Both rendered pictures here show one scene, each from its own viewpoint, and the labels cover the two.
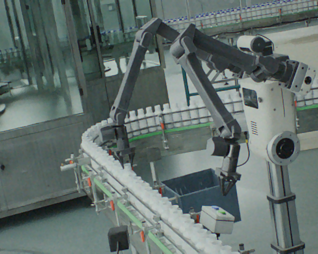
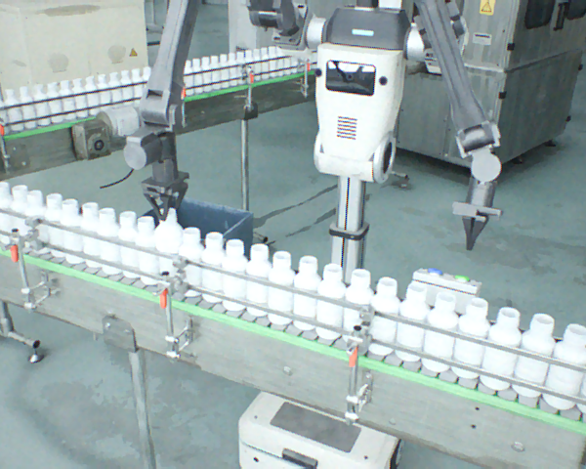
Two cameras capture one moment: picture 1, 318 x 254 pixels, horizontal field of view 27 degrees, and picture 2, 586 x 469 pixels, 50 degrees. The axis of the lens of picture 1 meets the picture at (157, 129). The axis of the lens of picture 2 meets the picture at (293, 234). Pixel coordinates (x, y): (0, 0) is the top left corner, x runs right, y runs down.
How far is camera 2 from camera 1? 2.15 m
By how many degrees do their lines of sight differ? 47
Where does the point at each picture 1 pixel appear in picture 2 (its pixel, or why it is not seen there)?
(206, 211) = (437, 282)
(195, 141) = (49, 151)
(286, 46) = (39, 18)
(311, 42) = (69, 15)
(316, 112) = (199, 105)
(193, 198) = not seen: hidden behind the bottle
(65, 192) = not seen: outside the picture
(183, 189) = not seen: hidden behind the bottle
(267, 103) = (391, 87)
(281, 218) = (357, 260)
